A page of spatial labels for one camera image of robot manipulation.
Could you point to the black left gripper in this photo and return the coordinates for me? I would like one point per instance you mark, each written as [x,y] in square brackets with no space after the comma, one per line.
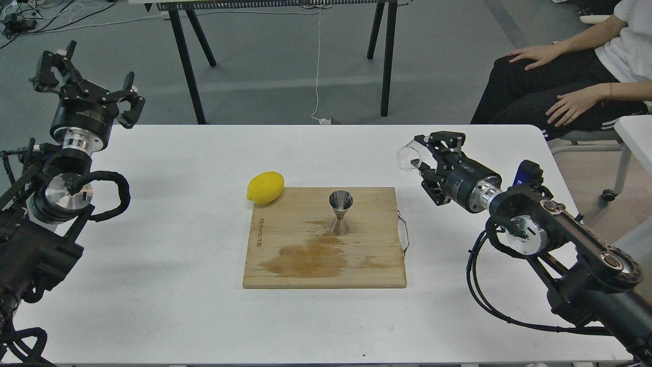
[56,74]

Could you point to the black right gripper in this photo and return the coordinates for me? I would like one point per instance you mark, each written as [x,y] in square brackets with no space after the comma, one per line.
[462,180]

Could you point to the clear glass cup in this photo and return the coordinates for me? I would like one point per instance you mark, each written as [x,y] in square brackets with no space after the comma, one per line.
[408,158]

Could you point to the steel double jigger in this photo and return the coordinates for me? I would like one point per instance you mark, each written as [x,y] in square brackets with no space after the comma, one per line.
[340,201]

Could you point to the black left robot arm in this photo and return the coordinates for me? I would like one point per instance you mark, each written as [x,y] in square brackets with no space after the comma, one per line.
[53,193]

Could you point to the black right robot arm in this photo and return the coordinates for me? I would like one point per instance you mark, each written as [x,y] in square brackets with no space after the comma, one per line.
[590,284]

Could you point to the person left hand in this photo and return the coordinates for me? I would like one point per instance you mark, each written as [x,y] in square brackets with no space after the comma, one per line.
[570,106]

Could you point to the person right hand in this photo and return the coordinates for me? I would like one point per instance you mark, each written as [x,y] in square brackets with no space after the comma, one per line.
[540,55]

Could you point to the seated person white shirt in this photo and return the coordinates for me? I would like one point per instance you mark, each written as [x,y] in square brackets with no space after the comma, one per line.
[616,51]

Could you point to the wooden cutting board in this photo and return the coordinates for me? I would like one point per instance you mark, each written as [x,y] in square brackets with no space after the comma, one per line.
[291,246]

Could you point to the yellow lemon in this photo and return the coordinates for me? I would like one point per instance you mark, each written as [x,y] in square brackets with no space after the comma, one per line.
[265,188]

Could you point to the white side table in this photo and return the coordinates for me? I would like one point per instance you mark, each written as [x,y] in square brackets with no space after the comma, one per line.
[635,136]

